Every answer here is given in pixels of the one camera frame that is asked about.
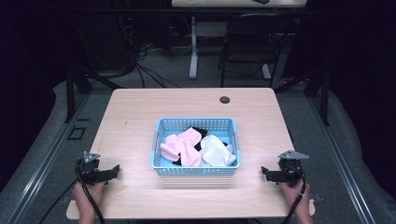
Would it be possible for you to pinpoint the white desk leg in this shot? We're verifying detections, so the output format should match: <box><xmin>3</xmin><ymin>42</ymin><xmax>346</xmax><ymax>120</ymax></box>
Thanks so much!
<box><xmin>189</xmin><ymin>15</ymin><xmax>200</xmax><ymax>80</ymax></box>

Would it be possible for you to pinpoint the bundle of floor cables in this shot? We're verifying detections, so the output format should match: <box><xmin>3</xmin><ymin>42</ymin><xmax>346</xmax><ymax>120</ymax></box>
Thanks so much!
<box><xmin>116</xmin><ymin>13</ymin><xmax>191</xmax><ymax>90</ymax></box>

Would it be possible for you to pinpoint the light blue plastic basket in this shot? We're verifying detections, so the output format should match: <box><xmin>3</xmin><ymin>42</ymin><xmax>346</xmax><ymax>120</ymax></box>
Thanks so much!
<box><xmin>150</xmin><ymin>117</ymin><xmax>242</xmax><ymax>177</ymax></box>

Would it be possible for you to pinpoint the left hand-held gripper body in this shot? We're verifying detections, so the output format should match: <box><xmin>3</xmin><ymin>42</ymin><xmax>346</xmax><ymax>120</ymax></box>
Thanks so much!
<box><xmin>76</xmin><ymin>150</ymin><xmax>108</xmax><ymax>187</ymax></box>

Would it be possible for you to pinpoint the grey metal floor rail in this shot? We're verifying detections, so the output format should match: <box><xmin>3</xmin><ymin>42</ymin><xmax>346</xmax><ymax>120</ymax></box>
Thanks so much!
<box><xmin>5</xmin><ymin>92</ymin><xmax>92</xmax><ymax>224</ymax></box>
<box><xmin>306</xmin><ymin>94</ymin><xmax>377</xmax><ymax>224</ymax></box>

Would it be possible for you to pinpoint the white sock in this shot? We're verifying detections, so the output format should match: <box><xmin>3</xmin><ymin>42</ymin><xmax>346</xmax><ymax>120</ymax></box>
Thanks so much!
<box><xmin>199</xmin><ymin>133</ymin><xmax>237</xmax><ymax>168</ymax></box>

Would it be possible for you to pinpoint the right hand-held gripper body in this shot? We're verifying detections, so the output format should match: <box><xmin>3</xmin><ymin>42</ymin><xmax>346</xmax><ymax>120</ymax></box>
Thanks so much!
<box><xmin>274</xmin><ymin>149</ymin><xmax>310</xmax><ymax>189</ymax></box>

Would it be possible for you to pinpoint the large pink sock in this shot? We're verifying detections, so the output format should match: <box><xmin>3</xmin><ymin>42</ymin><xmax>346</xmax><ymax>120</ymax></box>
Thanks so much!
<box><xmin>176</xmin><ymin>126</ymin><xmax>204</xmax><ymax>168</ymax></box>

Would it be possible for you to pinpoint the black metal frame brace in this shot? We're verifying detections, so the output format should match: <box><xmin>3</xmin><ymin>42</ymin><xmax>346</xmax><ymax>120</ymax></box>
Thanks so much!
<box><xmin>64</xmin><ymin>65</ymin><xmax>123</xmax><ymax>124</ymax></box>
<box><xmin>274</xmin><ymin>65</ymin><xmax>332</xmax><ymax>127</ymax></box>

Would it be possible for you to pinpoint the person's left hand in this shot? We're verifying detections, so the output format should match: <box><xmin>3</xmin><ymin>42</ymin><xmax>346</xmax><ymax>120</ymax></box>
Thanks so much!
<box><xmin>72</xmin><ymin>180</ymin><xmax>107</xmax><ymax>213</ymax></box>

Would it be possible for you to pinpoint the small pink sock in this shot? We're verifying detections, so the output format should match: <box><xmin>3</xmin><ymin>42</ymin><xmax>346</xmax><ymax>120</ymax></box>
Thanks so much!
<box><xmin>159</xmin><ymin>133</ymin><xmax>183</xmax><ymax>162</ymax></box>

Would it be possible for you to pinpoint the person's right hand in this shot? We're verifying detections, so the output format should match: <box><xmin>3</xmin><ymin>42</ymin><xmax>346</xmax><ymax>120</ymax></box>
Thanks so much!
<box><xmin>278</xmin><ymin>178</ymin><xmax>311</xmax><ymax>214</ymax></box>

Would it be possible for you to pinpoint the white desk foot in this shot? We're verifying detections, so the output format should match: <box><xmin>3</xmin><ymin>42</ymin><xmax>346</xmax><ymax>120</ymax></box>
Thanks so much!
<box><xmin>261</xmin><ymin>63</ymin><xmax>273</xmax><ymax>80</ymax></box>

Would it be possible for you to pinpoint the black folding chair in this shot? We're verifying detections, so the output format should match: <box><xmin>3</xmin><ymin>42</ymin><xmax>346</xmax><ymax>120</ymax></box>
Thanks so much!
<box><xmin>217</xmin><ymin>12</ymin><xmax>297</xmax><ymax>89</ymax></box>

